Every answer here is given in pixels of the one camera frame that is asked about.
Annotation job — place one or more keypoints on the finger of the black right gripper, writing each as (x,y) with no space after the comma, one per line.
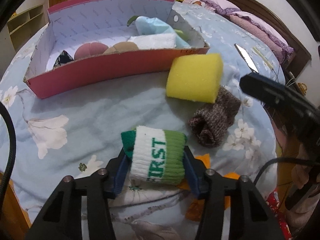
(264,89)

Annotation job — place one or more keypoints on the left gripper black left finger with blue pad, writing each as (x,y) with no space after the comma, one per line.
(60,217)

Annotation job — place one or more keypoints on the brown knit sock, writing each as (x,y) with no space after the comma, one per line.
(209,123)

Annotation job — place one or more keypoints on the yellow sponge block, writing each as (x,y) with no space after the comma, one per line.
(195,78)

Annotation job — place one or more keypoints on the green ribbon bow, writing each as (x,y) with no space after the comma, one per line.
(179,32)

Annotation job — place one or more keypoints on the white towel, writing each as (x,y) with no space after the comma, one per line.
(155,41)

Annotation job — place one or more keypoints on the light blue cloth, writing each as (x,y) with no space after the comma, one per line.
(150,26)

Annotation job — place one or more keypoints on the tan round plush bun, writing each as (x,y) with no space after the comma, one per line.
(121,47)

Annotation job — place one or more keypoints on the pink round plush bun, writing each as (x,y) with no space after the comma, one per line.
(90,49)

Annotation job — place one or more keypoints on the smartphone on bed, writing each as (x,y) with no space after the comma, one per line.
(244,54)

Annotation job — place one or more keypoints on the dark wooden headboard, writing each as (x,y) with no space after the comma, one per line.
(300,57)

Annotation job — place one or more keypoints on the pink ruffled pillow near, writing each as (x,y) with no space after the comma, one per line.
(265,32)

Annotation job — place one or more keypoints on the pink ruffled pillow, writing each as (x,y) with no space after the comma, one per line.
(221,7)
(265,32)

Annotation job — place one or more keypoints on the floral blue bedspread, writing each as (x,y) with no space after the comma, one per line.
(77,132)

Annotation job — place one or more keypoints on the pink ruffled pillow far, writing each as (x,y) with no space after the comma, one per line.
(221,7)

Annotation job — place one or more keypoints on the black white patterned pouch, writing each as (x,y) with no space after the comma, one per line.
(62,59)

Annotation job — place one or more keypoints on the red cardboard box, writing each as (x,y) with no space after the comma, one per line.
(86,41)

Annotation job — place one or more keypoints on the grey shelf desk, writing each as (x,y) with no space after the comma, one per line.
(26,24)

